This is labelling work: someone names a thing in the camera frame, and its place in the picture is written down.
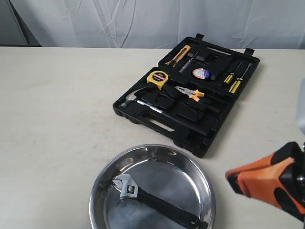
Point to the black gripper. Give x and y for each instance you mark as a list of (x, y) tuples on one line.
[(277, 179)]

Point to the black plastic tool case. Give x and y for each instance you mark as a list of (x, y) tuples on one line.
[(211, 110)]

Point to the adjustable wrench black handle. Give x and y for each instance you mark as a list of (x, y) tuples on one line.
[(128, 189)]

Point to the round stainless steel tray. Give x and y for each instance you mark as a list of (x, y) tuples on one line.
[(163, 171)]

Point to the yellow black screwdriver right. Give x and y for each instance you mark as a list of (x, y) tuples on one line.
[(238, 81)]

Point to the yellow black screwdriver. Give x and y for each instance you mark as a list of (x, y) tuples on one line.
[(238, 81), (232, 72)]

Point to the yellow black screwdriver left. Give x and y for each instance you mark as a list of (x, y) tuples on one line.
[(232, 72)]

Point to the black electrical tape roll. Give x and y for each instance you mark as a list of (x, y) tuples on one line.
[(201, 73)]

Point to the clear test pen screwdriver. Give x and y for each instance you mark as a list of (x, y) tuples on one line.
[(188, 62)]

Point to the yellow black tape measure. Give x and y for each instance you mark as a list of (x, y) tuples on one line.
[(159, 78)]

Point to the yellow utility knife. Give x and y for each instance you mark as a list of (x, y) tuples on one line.
[(178, 56)]

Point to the white wrinkled backdrop curtain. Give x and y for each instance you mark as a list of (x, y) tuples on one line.
[(237, 24)]

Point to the pliers orange yellow handles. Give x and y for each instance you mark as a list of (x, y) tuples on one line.
[(192, 94)]

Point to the claw hammer black handle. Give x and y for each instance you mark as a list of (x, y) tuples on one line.
[(131, 97)]

